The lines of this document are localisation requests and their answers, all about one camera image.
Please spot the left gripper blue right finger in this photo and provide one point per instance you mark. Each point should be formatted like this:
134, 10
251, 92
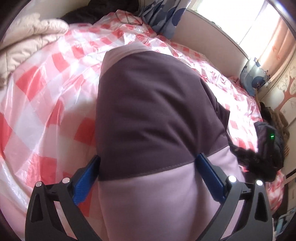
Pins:
213, 176

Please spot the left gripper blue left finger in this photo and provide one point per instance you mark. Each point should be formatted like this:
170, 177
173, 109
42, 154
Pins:
83, 180

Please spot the lilac and purple jacket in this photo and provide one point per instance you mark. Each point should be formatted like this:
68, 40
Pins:
154, 115

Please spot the wardrobe with tree decal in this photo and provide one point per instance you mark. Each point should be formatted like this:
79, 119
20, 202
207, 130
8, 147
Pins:
282, 95

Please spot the red checked plastic bed cover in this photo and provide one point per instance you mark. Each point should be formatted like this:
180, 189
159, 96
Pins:
48, 106

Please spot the pink curtain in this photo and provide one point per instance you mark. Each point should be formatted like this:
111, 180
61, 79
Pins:
279, 47

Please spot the black garment beside bed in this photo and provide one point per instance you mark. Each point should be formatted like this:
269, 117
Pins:
96, 9

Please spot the blue patterned pillow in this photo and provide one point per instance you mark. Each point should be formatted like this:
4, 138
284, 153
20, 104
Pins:
163, 16

